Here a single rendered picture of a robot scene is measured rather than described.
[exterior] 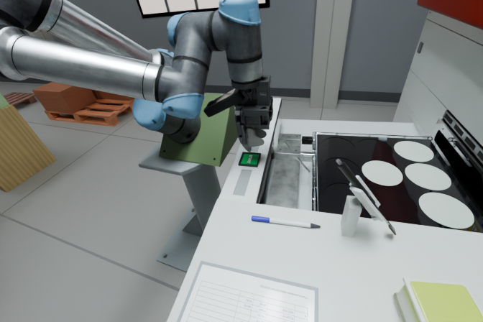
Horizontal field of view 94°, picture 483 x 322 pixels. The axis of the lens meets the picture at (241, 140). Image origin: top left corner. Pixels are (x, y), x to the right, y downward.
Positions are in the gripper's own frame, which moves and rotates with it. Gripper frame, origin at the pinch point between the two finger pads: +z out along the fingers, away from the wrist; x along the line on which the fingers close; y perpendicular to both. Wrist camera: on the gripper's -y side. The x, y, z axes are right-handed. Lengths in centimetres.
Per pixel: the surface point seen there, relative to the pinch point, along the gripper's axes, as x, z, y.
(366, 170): 5.9, 10.6, 33.0
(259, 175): -5.7, 4.5, 4.2
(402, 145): 19, 11, 45
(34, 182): 48, 101, -235
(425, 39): 60, -10, 58
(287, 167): 6.8, 12.6, 10.7
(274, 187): -2.5, 12.5, 7.8
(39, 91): 158, 55, -329
